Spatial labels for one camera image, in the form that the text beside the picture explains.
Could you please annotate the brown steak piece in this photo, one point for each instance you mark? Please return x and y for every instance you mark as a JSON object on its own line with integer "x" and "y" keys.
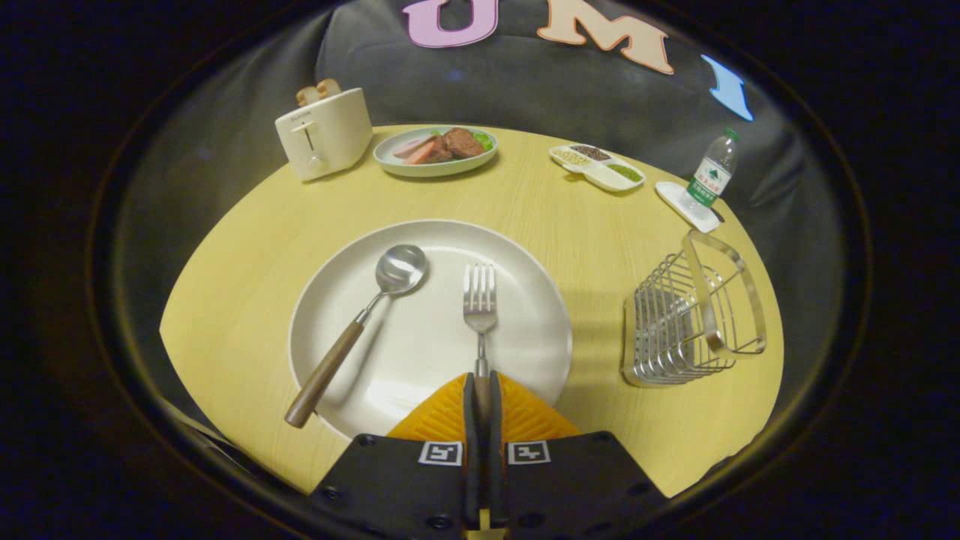
{"x": 463, "y": 142}

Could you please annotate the large white plate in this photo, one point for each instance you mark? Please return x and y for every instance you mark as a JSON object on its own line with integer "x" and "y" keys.
{"x": 420, "y": 352}

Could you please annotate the pale green food plate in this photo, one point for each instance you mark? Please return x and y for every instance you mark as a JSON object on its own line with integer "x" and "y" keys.
{"x": 405, "y": 166}

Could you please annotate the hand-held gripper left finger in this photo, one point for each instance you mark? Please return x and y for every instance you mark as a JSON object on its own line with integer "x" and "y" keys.
{"x": 471, "y": 450}

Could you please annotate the green lettuce leaf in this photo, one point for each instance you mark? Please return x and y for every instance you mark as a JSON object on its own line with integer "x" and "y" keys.
{"x": 484, "y": 139}

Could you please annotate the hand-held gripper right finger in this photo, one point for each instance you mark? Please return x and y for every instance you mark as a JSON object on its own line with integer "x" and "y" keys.
{"x": 496, "y": 450}

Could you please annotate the white coaster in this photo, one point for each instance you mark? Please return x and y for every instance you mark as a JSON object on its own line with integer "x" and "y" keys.
{"x": 679, "y": 202}

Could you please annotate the toast slice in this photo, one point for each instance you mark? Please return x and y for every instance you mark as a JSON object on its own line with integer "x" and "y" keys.
{"x": 328, "y": 88}
{"x": 307, "y": 95}

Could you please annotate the pink ham slice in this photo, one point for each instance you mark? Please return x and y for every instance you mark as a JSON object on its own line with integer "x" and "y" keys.
{"x": 409, "y": 145}
{"x": 421, "y": 153}

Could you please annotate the white divided condiment dish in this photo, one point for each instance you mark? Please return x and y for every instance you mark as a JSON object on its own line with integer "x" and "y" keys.
{"x": 596, "y": 166}

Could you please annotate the clear plastic water bottle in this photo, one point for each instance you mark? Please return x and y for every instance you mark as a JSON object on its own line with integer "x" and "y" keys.
{"x": 711, "y": 176}

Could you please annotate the cream toaster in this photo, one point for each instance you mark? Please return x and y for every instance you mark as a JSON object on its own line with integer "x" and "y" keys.
{"x": 326, "y": 139}

